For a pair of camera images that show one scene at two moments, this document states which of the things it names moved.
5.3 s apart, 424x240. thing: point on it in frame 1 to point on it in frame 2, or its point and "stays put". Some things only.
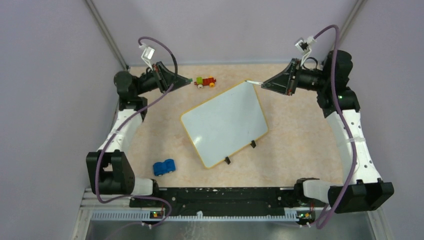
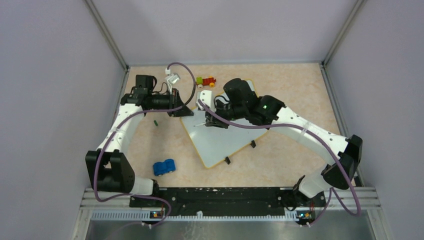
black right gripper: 283,82 to 212,121
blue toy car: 161,168 stays put
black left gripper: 166,78 to 175,100
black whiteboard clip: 253,144 stays put
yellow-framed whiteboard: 225,123 stays put
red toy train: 200,82 stays put
